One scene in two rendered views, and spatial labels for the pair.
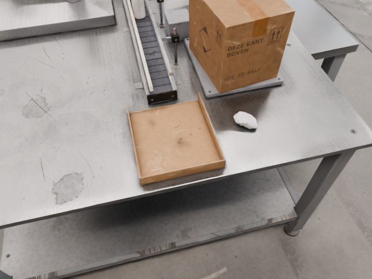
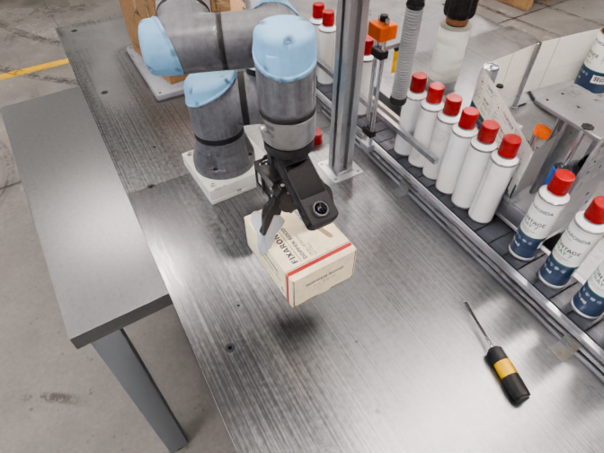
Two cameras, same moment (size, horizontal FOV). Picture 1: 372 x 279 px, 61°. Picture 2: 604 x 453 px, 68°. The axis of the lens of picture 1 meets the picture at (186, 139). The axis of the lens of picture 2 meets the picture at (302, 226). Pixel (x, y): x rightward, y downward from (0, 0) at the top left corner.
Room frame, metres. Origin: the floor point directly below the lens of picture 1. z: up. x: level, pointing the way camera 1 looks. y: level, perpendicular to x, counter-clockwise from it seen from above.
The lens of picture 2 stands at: (2.52, -0.21, 1.58)
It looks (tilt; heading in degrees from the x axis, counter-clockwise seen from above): 48 degrees down; 164
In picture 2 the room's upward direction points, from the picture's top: straight up
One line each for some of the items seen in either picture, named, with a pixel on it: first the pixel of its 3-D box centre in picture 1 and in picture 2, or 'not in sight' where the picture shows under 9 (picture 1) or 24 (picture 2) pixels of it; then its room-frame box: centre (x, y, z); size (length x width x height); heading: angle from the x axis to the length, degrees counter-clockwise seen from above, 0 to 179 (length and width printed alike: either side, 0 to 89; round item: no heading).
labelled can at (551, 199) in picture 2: not in sight; (541, 217); (2.09, 0.38, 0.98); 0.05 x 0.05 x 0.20
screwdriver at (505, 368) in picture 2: not in sight; (492, 346); (2.25, 0.23, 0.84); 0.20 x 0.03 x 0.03; 179
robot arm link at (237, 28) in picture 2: not in sight; (265, 38); (1.91, -0.08, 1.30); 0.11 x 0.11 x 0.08; 82
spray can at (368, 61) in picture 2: not in sight; (363, 76); (1.54, 0.25, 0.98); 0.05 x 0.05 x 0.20
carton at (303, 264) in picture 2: not in sight; (298, 246); (2.04, -0.07, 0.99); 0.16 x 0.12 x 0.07; 16
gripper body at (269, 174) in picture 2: not in sight; (287, 167); (2.01, -0.08, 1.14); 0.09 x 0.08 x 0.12; 16
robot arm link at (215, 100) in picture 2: not in sight; (216, 100); (1.62, -0.14, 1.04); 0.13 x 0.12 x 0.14; 82
